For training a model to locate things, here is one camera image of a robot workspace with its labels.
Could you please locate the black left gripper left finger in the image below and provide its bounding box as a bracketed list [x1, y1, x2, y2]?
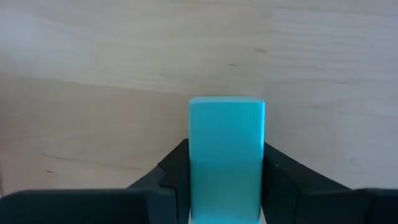
[0, 139, 191, 224]

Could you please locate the long blue block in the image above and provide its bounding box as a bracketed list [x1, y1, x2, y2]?
[188, 96, 266, 224]

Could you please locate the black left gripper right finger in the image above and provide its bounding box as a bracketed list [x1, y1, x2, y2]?
[261, 142, 398, 224]

